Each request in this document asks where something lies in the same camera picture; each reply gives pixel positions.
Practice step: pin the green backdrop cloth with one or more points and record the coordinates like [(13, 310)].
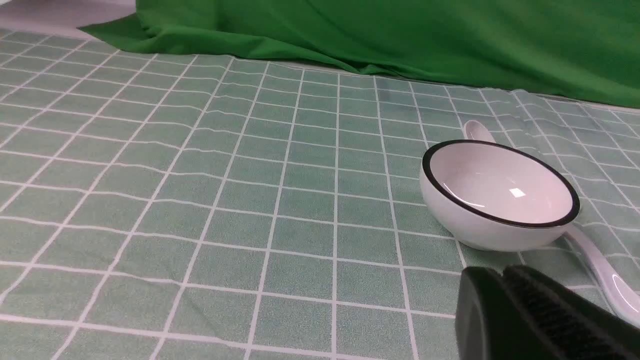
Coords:
[(581, 49)]

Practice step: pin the plain white ceramic spoon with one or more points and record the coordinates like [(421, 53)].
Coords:
[(622, 299)]

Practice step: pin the green checkered tablecloth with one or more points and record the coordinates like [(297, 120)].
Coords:
[(185, 207)]

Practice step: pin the white spoon with label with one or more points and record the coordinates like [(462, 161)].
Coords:
[(475, 131)]

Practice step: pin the white bowl black rim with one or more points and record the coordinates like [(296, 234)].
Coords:
[(495, 198)]

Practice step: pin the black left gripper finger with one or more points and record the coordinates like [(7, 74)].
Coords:
[(523, 314)]

